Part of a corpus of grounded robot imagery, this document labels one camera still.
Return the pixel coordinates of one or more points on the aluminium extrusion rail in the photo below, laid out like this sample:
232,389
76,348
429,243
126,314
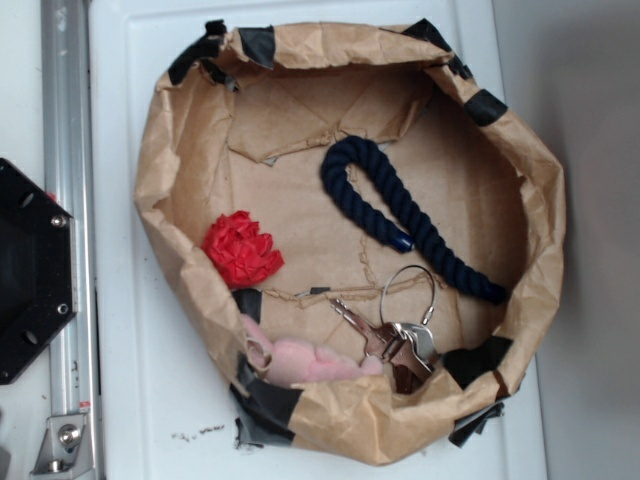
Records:
73,353

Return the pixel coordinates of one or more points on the white plastic tray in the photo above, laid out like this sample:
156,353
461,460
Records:
167,413

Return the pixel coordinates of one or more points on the metal corner bracket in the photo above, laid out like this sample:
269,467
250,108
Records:
65,452

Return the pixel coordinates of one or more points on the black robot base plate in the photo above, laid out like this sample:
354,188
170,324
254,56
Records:
37,293

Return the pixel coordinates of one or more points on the brown paper bag bin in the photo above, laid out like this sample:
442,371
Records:
388,179

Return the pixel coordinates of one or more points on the pink plush toy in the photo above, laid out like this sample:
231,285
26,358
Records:
288,361

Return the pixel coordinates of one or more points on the red crumpled paper flower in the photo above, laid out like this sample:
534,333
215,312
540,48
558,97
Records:
240,252

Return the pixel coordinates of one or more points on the silver keys bunch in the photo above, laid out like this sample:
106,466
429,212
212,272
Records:
409,348

